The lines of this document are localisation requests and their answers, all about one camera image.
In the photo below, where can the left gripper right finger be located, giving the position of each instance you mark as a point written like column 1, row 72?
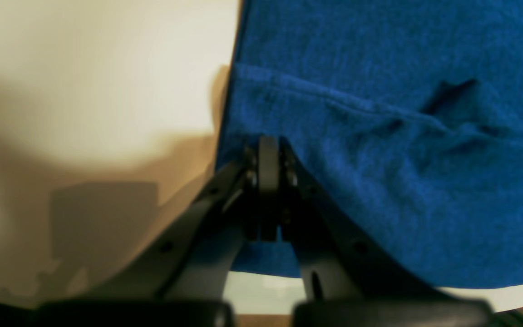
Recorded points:
column 349, row 280

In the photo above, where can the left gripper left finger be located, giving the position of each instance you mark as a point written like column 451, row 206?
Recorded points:
column 179, row 279

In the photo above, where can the dark blue t-shirt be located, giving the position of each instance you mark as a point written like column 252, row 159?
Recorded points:
column 408, row 112

